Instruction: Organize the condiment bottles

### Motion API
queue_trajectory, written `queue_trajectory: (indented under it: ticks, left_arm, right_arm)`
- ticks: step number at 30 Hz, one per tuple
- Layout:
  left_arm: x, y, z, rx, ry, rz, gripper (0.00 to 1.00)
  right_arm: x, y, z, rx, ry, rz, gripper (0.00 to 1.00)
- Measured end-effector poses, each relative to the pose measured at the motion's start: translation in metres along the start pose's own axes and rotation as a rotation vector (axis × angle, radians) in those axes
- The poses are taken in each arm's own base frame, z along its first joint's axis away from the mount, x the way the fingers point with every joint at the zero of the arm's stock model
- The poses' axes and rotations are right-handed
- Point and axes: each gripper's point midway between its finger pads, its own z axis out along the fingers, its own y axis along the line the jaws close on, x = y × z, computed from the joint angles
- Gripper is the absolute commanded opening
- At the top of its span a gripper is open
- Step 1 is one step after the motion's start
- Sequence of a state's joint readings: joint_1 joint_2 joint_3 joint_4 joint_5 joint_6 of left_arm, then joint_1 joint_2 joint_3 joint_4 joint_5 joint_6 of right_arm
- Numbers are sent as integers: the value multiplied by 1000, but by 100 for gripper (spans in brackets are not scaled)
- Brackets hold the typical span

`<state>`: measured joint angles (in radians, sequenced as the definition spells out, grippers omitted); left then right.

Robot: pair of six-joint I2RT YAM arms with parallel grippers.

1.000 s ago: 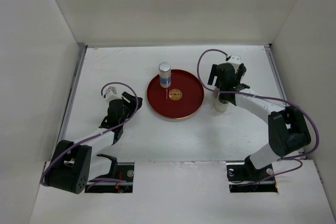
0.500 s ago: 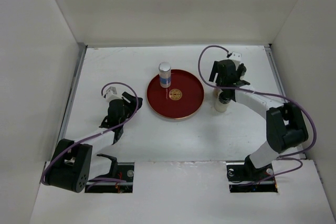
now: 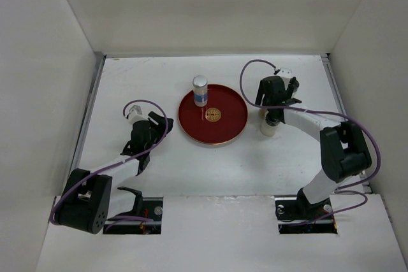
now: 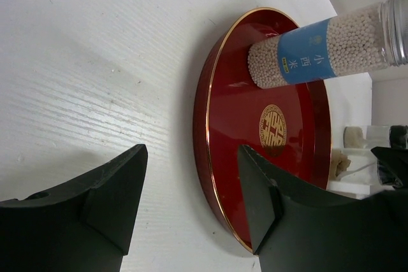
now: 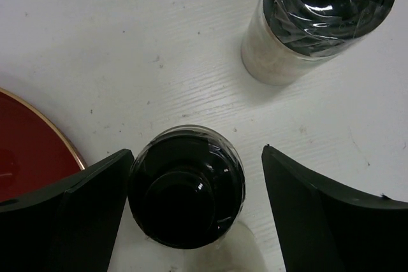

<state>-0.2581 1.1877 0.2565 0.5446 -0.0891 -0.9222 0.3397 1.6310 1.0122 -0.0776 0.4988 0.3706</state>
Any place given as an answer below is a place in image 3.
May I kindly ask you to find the brown condiment bottle black cap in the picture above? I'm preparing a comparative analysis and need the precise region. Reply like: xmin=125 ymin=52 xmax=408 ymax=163
xmin=259 ymin=109 xmax=268 ymax=120

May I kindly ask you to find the blue label spice jar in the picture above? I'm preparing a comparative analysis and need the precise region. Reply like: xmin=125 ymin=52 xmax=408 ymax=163
xmin=192 ymin=75 xmax=208 ymax=107

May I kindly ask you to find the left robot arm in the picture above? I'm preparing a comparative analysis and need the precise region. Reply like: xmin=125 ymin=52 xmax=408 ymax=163
xmin=50 ymin=111 xmax=174 ymax=234

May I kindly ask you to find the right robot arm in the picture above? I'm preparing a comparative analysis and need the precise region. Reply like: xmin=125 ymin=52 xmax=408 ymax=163
xmin=256 ymin=76 xmax=372 ymax=218

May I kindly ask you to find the white condiment bottle black cap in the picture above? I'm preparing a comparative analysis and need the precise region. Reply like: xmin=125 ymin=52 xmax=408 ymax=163
xmin=260 ymin=117 xmax=279 ymax=137

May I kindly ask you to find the red round tray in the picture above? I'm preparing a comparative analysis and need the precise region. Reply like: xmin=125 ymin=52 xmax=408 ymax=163
xmin=178 ymin=84 xmax=249 ymax=145

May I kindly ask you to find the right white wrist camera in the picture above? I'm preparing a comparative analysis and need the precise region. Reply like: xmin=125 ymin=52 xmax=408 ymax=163
xmin=274 ymin=68 xmax=292 ymax=84

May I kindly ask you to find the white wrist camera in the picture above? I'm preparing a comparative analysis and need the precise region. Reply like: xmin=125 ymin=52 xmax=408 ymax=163
xmin=125 ymin=104 xmax=147 ymax=125
xmin=274 ymin=68 xmax=292 ymax=84

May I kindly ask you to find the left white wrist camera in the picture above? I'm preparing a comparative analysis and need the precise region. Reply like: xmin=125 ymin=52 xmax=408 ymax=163
xmin=125 ymin=104 xmax=147 ymax=125

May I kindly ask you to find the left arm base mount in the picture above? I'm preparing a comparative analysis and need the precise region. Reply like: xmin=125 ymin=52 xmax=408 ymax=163
xmin=103 ymin=187 xmax=164 ymax=235

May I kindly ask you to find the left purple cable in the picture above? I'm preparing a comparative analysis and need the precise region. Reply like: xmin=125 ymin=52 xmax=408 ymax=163
xmin=47 ymin=98 xmax=170 ymax=231

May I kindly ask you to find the purple cable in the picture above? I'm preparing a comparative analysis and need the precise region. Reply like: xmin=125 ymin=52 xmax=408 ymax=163
xmin=239 ymin=59 xmax=382 ymax=222
xmin=47 ymin=98 xmax=170 ymax=231

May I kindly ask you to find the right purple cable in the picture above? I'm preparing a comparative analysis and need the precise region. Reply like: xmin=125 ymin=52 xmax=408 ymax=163
xmin=239 ymin=59 xmax=382 ymax=222

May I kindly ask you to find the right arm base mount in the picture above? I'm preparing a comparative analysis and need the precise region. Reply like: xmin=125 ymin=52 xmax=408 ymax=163
xmin=275 ymin=197 xmax=337 ymax=234

